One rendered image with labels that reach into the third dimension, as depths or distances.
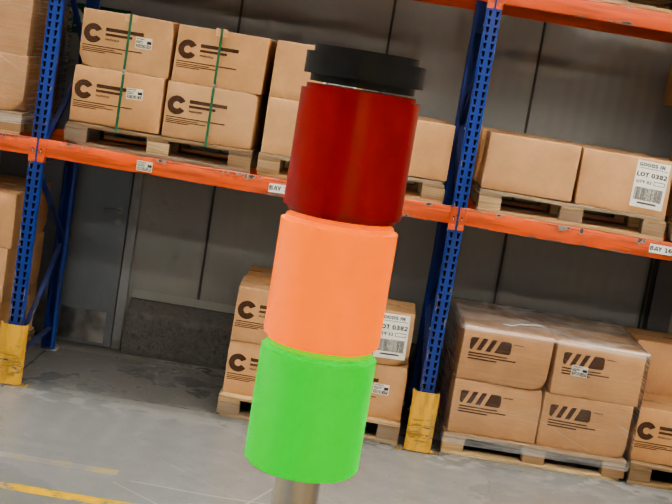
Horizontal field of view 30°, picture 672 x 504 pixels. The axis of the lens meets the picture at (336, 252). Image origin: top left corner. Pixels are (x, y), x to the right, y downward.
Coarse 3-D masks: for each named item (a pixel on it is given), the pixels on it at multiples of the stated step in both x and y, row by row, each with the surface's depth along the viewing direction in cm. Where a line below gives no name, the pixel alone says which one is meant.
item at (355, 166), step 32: (320, 96) 50; (352, 96) 50; (384, 96) 50; (320, 128) 50; (352, 128) 50; (384, 128) 50; (320, 160) 50; (352, 160) 50; (384, 160) 50; (288, 192) 52; (320, 192) 50; (352, 192) 50; (384, 192) 51; (384, 224) 51
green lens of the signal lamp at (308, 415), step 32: (288, 352) 52; (256, 384) 53; (288, 384) 52; (320, 384) 51; (352, 384) 52; (256, 416) 53; (288, 416) 52; (320, 416) 52; (352, 416) 52; (256, 448) 53; (288, 448) 52; (320, 448) 52; (352, 448) 53; (320, 480) 52
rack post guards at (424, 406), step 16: (0, 336) 808; (16, 336) 807; (0, 352) 808; (16, 352) 808; (0, 368) 810; (16, 368) 810; (16, 384) 812; (416, 400) 806; (432, 400) 805; (416, 416) 807; (432, 416) 807; (416, 432) 808; (432, 432) 810; (400, 448) 811; (416, 448) 810
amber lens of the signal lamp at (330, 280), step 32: (288, 224) 52; (320, 224) 51; (352, 224) 52; (288, 256) 51; (320, 256) 51; (352, 256) 51; (384, 256) 52; (288, 288) 51; (320, 288) 51; (352, 288) 51; (384, 288) 52; (288, 320) 51; (320, 320) 51; (352, 320) 51; (320, 352) 51; (352, 352) 52
